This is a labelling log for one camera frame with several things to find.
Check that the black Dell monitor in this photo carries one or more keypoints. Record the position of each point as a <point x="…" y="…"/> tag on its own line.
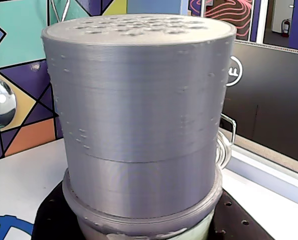
<point x="271" y="100"/>

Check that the red fire extinguisher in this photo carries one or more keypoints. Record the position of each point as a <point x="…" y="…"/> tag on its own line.
<point x="285" y="26"/>

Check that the shiny steel pot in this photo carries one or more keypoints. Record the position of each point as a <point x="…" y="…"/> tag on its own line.
<point x="225" y="147"/>

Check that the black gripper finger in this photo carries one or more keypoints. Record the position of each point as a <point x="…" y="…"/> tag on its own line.
<point x="236" y="222"/>
<point x="54" y="220"/>

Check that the silver ladle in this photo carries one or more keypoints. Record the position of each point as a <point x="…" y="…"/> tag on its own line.
<point x="0" y="105"/>

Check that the gray salt shaker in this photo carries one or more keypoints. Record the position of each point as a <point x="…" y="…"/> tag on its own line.
<point x="139" y="112"/>

